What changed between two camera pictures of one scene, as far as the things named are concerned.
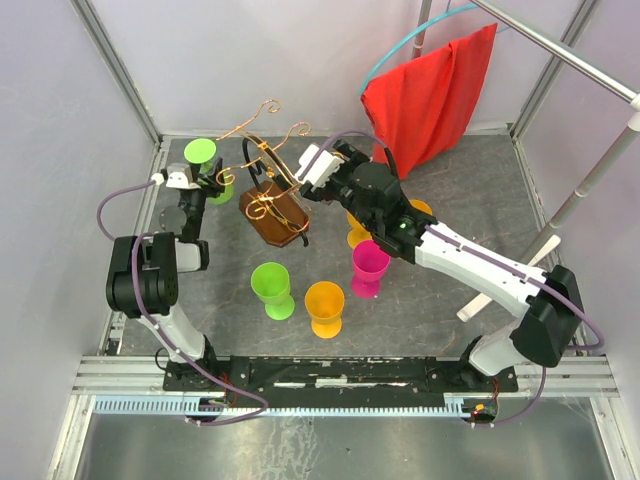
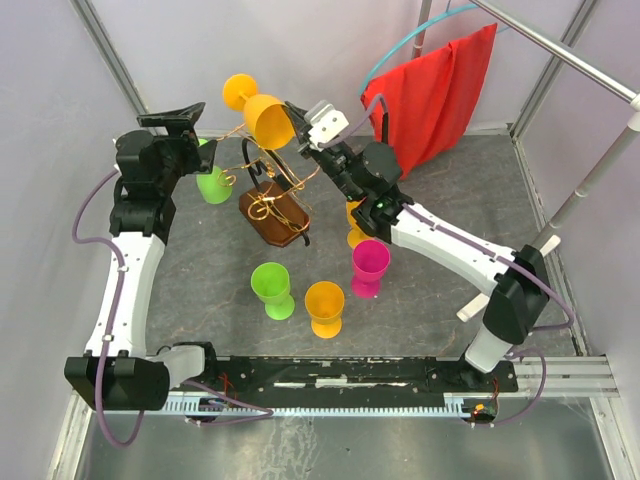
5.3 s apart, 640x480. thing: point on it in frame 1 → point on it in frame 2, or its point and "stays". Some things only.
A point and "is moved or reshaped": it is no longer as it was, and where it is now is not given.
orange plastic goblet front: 325,303 stays
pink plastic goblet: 369,264 stays
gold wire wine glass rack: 273,204 stays
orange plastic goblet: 421,206 is moved or reshaped
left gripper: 210,190 → 180,134
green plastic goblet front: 270,282 stays
